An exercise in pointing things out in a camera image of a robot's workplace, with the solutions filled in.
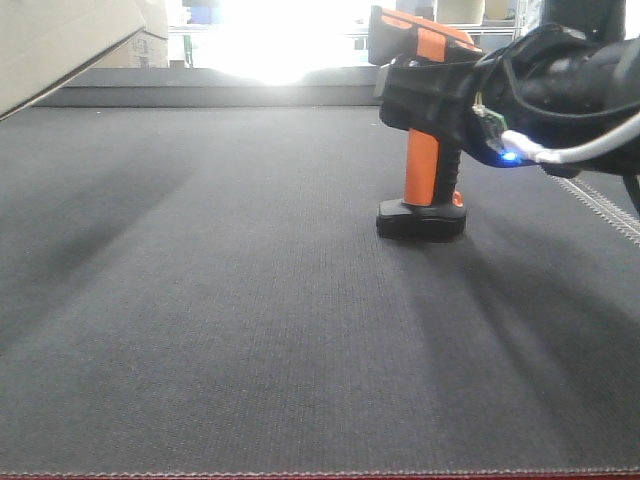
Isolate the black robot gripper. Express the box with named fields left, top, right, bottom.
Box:
left=373, top=54, right=533, bottom=168

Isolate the orange black barcode scanner gun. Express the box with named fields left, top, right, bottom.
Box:
left=368, top=6, right=483, bottom=241

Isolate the large cardboard package box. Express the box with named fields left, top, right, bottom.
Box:
left=1, top=1, right=145, bottom=119

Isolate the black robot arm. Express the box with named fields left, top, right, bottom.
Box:
left=369, top=1, right=639, bottom=221

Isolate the stacked cardboard boxes background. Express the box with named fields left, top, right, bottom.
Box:
left=94, top=0, right=169, bottom=68

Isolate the black conveyor belt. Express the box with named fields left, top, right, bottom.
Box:
left=1, top=71, right=639, bottom=474

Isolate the white usb cable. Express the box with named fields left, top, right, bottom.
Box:
left=501, top=112, right=640, bottom=165

